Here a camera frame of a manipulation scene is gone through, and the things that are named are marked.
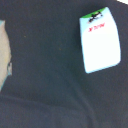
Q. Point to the foam-padded gripper finger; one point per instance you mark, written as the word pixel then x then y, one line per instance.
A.
pixel 5 55

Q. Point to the light blue milk carton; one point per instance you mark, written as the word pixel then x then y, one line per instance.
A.
pixel 99 40

